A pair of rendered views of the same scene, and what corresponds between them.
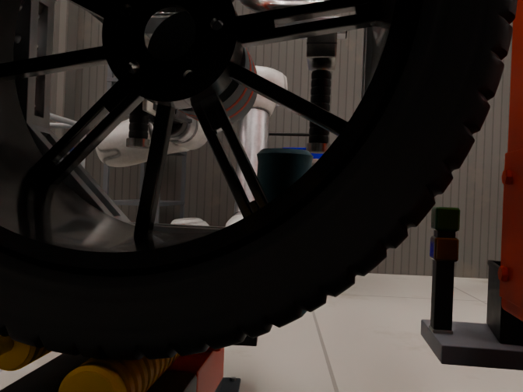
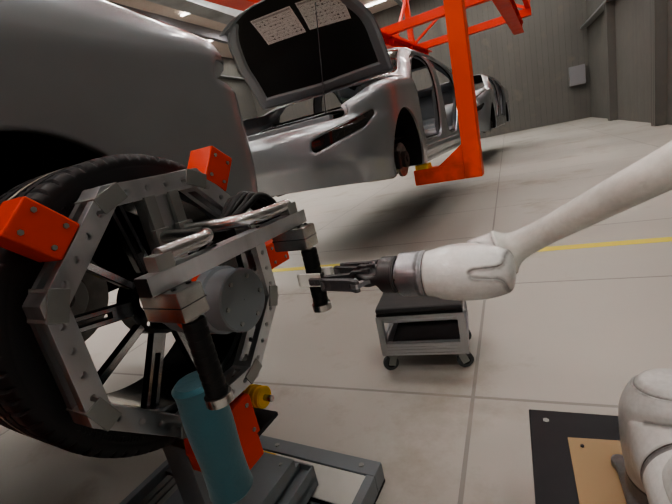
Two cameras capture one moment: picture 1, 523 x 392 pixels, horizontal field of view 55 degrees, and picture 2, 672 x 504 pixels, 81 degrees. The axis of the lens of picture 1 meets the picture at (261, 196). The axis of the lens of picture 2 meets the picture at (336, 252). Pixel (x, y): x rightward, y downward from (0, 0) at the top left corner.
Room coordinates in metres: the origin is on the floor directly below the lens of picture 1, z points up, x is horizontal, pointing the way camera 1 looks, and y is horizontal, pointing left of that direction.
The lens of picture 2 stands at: (1.36, -0.52, 1.10)
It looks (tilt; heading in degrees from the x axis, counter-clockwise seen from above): 15 degrees down; 114
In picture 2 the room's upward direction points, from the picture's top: 12 degrees counter-clockwise
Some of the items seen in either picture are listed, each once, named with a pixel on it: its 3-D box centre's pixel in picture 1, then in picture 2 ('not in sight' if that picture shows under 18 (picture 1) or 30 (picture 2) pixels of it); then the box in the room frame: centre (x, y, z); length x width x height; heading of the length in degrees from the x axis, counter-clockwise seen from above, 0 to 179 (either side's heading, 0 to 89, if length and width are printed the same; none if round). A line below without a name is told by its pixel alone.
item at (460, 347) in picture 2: not in sight; (425, 322); (0.96, 1.28, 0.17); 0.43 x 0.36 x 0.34; 3
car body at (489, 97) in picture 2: not in sight; (463, 107); (0.70, 11.08, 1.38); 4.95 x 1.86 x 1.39; 83
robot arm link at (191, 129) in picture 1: (176, 123); (412, 273); (1.19, 0.21, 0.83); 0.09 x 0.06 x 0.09; 83
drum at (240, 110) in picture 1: (208, 74); (207, 299); (0.77, 0.09, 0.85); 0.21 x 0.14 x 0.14; 173
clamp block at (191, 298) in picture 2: (321, 50); (173, 300); (0.89, -0.10, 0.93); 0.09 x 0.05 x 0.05; 173
